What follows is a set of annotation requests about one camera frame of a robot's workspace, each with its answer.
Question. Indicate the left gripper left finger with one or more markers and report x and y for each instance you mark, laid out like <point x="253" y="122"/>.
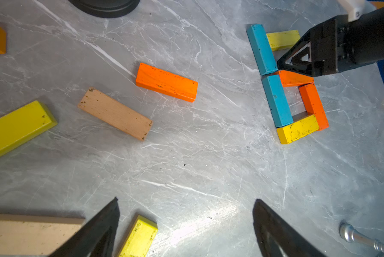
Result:
<point x="96" y="238"/>

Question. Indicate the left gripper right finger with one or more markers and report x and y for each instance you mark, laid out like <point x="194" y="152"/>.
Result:
<point x="275" y="237"/>

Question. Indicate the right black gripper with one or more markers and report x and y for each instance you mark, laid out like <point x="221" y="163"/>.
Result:
<point x="337" y="45"/>

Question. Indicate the yellow block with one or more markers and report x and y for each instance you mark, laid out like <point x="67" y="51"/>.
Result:
<point x="23" y="124"/>
<point x="297" y="130"/>
<point x="283" y="40"/>

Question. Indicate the teal block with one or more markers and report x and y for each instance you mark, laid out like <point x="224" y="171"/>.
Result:
<point x="262" y="50"/>
<point x="277" y="101"/>

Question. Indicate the tan block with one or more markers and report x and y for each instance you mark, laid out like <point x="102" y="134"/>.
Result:
<point x="25" y="235"/>
<point x="115" y="114"/>

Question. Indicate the yellow block diagonal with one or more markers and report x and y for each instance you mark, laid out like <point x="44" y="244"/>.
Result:
<point x="140" y="238"/>

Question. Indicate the silver cylinder weight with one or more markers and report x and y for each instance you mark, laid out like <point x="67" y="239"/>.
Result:
<point x="351" y="235"/>

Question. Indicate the black microphone on stand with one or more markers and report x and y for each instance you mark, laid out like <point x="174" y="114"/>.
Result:
<point x="106" y="8"/>

